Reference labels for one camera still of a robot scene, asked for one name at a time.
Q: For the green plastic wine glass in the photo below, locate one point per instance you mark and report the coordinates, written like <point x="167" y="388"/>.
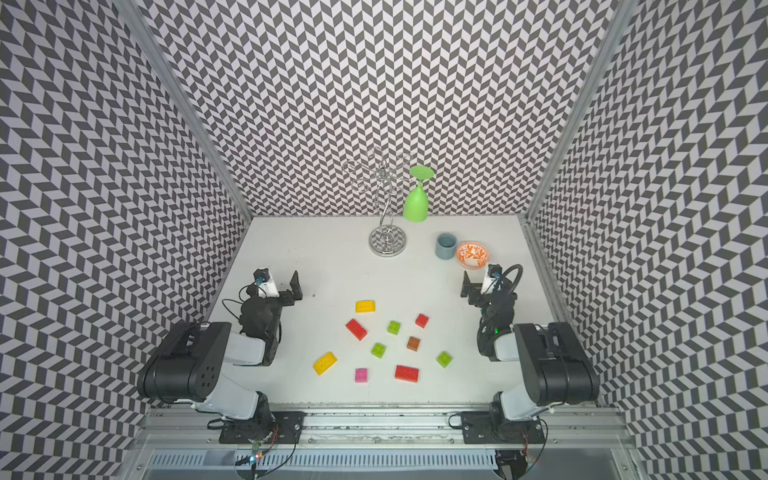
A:
<point x="416" y="205"/>

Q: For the red long lego brick front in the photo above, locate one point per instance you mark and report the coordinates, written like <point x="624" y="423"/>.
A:
<point x="407" y="374"/>

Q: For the white vent grille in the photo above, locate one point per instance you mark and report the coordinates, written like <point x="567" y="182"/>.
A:
<point x="327" y="460"/>

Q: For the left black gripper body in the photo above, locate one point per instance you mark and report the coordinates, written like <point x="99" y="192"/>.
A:
<point x="286" y="299"/>

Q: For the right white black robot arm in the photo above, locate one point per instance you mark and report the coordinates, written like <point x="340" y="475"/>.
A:
<point x="555" y="368"/>

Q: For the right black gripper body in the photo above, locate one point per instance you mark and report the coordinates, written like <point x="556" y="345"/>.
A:
<point x="476" y="298"/>

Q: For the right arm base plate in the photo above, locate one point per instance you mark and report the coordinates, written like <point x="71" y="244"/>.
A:
<point x="484" y="428"/>

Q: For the chrome mug tree stand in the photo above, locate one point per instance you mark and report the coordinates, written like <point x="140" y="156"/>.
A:
<point x="381" y="175"/>

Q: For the green lego brick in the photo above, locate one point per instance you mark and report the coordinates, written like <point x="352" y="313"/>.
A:
<point x="378" y="350"/>
<point x="444" y="359"/>
<point x="393" y="327"/>

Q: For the brown lego brick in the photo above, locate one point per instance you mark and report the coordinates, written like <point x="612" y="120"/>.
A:
<point x="413" y="343"/>

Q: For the small red lego brick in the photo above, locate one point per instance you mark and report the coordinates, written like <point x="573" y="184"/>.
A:
<point x="422" y="320"/>

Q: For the aluminium front rail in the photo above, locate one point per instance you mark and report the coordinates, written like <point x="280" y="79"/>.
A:
<point x="428" y="426"/>

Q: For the grey blue cup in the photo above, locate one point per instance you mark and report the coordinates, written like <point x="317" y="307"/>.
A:
<point x="446" y="246"/>

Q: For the red long lego brick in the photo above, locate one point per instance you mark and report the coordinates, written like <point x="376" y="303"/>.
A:
<point x="356" y="329"/>
<point x="407" y="374"/>

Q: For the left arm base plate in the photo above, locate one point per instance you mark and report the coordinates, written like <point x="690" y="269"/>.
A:
<point x="282" y="427"/>

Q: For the pink lego brick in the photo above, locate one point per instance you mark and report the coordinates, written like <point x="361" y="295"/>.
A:
<point x="361" y="375"/>

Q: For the yellow curved lego brick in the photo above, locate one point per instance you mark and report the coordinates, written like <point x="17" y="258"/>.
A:
<point x="365" y="306"/>

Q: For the orange patterned small bowl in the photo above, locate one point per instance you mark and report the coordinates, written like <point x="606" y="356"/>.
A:
<point x="472" y="255"/>

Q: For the yellow long lego brick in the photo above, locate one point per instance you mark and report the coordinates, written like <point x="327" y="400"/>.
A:
<point x="324" y="363"/>

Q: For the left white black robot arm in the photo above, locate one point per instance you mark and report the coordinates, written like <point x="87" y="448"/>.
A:
<point x="187" y="365"/>

